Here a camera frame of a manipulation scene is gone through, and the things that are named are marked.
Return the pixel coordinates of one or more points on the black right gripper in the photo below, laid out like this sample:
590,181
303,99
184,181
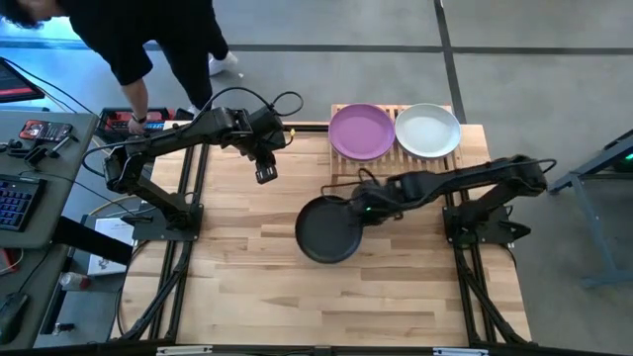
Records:
378,198

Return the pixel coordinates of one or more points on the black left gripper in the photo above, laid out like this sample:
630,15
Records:
267,133

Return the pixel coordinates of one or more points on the black plate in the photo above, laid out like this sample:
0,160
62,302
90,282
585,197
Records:
324,232

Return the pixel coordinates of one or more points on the purple plate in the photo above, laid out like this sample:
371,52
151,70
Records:
362,131

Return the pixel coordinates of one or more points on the pale greenish white plate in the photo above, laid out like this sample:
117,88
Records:
427,131

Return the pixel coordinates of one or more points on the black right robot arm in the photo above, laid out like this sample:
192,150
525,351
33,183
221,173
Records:
470,183

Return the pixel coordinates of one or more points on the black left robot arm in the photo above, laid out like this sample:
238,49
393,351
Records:
163,141

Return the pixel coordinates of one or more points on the wooden slatted shelf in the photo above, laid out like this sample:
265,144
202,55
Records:
356,168

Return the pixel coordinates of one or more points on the person's hand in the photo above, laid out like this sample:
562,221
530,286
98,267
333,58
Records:
136,127

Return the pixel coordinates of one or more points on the white booklet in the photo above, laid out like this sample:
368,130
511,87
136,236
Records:
116,230

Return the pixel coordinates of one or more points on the red and black power box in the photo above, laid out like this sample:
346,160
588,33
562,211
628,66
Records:
111,121

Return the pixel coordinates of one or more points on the black support bar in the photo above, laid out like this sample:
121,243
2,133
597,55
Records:
89,240

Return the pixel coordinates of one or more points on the grey side desk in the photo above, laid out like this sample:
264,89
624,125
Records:
74,168

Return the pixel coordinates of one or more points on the person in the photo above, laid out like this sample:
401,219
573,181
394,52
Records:
123,29

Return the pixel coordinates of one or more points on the clear bottle red cap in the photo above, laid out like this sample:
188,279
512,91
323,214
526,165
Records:
74,282

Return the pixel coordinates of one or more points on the black desk clamp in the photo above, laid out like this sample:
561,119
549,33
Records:
42,153

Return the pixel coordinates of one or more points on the red and black phone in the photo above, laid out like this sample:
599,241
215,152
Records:
44,131

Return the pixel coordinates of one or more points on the black backlit keyboard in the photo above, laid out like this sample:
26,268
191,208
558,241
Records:
17,203

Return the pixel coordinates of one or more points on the small black gadget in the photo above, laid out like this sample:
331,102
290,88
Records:
12,147

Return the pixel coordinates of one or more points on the small black adapter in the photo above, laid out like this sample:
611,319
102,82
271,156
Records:
63,328

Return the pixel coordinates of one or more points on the grey low desk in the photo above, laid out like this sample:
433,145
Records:
29,282

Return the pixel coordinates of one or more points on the black monitor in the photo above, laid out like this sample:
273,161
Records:
15,84

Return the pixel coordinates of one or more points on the black device green light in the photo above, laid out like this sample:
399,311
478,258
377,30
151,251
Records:
624,160

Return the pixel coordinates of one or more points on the black computer mouse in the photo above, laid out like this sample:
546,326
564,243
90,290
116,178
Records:
11,316

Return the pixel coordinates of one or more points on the black metal rig frame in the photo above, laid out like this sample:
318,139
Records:
316,127

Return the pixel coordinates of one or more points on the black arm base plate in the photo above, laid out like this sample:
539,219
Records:
494,232
148,230

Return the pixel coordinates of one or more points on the silver metal bracket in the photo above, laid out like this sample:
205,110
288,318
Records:
460,352
185,351

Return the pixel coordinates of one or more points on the grey table frame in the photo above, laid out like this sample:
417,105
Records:
591,222

